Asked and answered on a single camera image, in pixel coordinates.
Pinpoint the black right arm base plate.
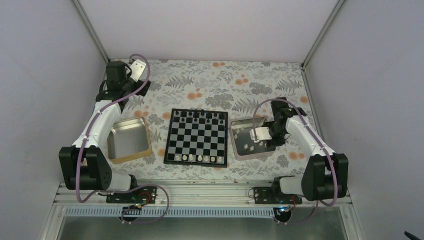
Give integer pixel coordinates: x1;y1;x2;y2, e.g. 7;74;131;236
253;186;303;205

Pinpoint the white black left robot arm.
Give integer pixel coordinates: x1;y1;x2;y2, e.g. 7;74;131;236
58;59;150;203

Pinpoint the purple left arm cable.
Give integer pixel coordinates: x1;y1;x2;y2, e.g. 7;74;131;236
75;53;170;226

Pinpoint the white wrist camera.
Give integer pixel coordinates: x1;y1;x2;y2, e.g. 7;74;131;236
130;59;147;82
249;127;272;143

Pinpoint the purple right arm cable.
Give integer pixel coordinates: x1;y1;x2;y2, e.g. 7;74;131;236
251;97;339;226

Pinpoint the right aluminium corner frame post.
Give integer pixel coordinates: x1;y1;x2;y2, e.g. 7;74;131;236
302;0;346;70

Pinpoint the pink rimmed metal tin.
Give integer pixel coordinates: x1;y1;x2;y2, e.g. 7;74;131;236
229;118;276;161

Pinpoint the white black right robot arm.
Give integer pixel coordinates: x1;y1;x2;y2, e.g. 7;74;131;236
267;97;349;207

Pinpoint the black white chess board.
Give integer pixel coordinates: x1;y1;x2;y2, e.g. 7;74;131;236
163;108;229;168

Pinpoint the gold rimmed empty metal tin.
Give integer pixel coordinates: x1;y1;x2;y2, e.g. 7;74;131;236
107;117;153;165

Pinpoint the grey slotted cable duct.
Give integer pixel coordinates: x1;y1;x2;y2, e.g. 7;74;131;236
64;206;275;218

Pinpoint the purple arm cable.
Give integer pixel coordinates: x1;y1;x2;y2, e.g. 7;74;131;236
75;53;170;226
251;97;339;226

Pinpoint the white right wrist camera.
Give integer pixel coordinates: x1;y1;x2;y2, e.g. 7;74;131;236
249;127;272;143

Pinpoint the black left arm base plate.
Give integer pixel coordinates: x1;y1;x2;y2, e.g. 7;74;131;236
106;186;157;205

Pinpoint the floral patterned table mat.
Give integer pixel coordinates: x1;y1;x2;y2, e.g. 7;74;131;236
111;60;313;181

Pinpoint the black chess pieces row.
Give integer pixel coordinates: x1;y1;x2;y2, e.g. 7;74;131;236
171;109;228;125

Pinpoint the aluminium corner frame post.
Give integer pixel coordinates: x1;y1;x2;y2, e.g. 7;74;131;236
71;0;110;63
302;0;346;70

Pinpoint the aluminium front rail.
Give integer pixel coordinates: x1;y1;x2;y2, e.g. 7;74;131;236
53;181;353;207

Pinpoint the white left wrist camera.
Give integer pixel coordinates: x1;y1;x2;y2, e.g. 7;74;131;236
130;59;147;82

